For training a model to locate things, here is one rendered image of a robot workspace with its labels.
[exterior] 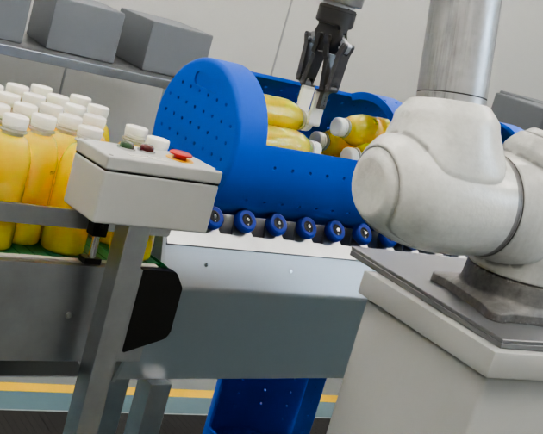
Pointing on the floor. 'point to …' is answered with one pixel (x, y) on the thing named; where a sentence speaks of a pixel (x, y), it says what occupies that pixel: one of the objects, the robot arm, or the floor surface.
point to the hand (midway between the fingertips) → (309, 106)
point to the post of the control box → (106, 329)
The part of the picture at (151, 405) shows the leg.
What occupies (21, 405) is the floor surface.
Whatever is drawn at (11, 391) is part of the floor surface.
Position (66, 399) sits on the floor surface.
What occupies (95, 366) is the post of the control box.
